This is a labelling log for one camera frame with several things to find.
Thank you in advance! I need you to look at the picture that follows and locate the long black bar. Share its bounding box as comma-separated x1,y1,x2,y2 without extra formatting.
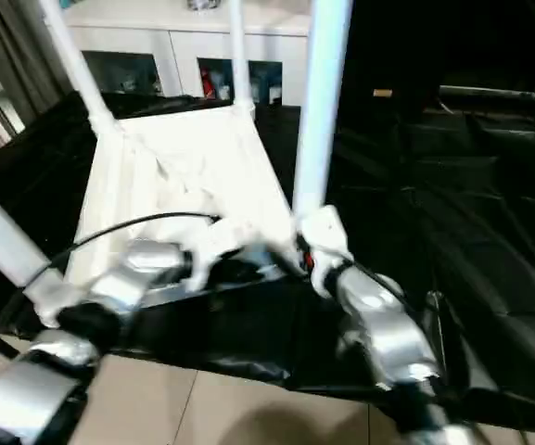
439,84,535,108

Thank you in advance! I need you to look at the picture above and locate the small red item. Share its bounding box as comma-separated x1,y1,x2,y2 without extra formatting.
199,67,215,99

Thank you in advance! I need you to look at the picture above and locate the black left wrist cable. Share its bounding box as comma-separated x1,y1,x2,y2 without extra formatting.
0,210,223,387

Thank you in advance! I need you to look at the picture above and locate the white cabinet with glass doors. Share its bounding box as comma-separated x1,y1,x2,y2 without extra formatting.
60,0,311,107

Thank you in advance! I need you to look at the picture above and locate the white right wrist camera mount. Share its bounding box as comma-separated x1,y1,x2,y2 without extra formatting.
296,204,352,299

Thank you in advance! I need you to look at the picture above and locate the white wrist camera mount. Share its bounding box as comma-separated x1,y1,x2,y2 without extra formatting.
186,216,260,289
296,204,352,299

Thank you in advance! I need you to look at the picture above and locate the grey curtain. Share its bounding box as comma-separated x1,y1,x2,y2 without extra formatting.
0,0,70,127

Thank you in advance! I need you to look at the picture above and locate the black mat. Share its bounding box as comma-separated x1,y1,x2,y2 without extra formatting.
0,90,535,427

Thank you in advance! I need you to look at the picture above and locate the white plastic table top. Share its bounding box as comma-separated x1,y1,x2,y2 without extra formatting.
34,100,306,326

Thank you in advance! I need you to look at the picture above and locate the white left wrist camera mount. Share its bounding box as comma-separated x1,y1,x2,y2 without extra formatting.
186,216,260,289

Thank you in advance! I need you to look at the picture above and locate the white plastic table leg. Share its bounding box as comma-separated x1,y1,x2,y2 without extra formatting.
0,174,79,326
38,0,121,135
291,0,355,229
226,0,258,113

